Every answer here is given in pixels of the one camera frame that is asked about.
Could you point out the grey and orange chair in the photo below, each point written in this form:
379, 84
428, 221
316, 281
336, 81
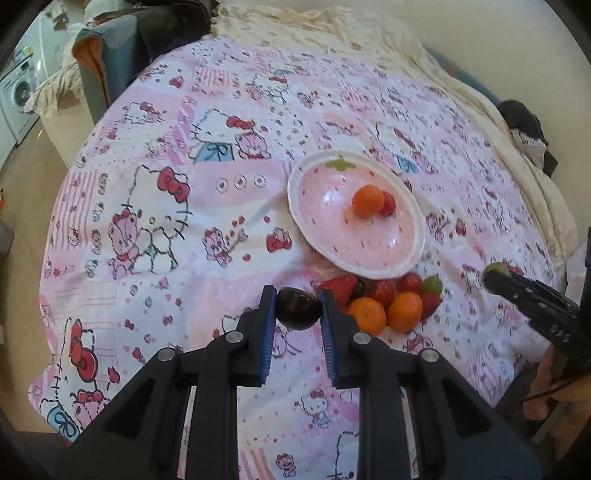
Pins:
104, 60

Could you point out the dark bag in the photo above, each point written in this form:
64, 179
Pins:
171, 25

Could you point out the small red strawberry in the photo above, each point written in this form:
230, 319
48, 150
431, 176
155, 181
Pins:
430, 304

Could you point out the cream blanket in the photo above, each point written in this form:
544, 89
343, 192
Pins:
369, 37

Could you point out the dark clothing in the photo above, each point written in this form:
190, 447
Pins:
524, 117

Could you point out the red cherry tomato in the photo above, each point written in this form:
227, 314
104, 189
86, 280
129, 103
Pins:
410, 281
390, 205
384, 291

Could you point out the white washing machine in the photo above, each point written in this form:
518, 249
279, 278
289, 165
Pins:
16, 94

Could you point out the pink cartoon printed blanket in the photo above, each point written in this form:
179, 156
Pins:
184, 258

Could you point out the green grape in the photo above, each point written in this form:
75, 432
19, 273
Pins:
498, 267
431, 285

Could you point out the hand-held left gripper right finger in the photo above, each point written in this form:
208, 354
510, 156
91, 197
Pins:
328, 337

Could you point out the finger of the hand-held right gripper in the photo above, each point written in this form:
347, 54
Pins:
505, 288

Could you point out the beige striped cloth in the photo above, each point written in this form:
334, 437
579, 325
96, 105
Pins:
53, 90

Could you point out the orange mandarin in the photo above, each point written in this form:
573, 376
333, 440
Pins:
405, 311
368, 201
367, 316

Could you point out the pink strawberry-print plate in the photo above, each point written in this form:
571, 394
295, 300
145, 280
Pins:
323, 217

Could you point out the large red strawberry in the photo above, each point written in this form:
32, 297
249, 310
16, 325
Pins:
340, 288

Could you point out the dark purple grape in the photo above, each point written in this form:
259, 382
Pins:
360, 288
299, 308

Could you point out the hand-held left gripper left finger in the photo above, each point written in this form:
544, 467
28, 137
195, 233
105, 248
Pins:
268, 332

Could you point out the person's right hand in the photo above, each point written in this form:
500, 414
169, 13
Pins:
542, 383

